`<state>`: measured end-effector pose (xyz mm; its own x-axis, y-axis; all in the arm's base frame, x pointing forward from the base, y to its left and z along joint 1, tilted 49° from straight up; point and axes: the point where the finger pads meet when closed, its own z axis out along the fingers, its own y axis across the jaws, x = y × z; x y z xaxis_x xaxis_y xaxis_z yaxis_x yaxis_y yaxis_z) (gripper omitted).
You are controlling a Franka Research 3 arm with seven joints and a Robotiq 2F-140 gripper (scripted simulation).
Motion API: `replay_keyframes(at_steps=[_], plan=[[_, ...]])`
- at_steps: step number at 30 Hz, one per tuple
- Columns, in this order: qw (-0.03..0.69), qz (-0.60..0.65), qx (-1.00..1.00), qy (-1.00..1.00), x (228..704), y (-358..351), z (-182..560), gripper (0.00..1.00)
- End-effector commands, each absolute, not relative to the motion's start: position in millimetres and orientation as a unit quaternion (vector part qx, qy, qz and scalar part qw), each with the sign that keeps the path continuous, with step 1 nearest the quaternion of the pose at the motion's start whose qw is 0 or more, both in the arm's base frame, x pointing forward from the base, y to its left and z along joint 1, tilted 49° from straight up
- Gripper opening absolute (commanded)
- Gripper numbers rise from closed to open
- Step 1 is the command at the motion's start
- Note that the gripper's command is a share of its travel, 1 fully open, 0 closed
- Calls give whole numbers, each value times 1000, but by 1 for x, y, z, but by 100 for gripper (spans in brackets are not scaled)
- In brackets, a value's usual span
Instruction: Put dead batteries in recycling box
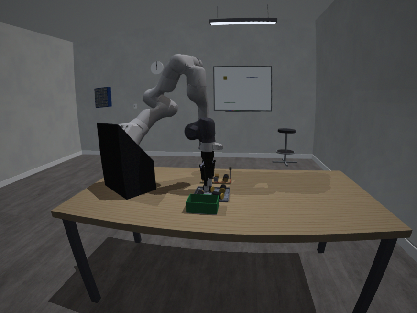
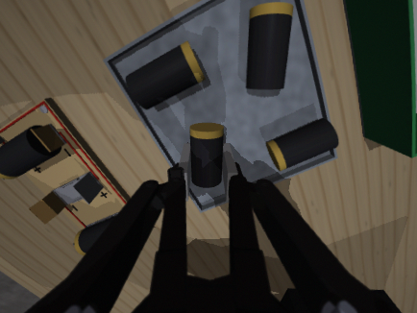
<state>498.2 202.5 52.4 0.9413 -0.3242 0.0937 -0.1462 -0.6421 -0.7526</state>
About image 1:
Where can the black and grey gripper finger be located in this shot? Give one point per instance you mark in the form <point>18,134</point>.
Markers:
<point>204,175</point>
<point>211,172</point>

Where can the green open box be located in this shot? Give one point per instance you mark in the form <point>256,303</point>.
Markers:
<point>202,204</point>

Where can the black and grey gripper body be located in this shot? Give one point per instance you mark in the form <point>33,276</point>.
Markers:
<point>207,157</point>

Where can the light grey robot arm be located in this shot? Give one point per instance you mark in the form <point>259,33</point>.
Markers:
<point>162,106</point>

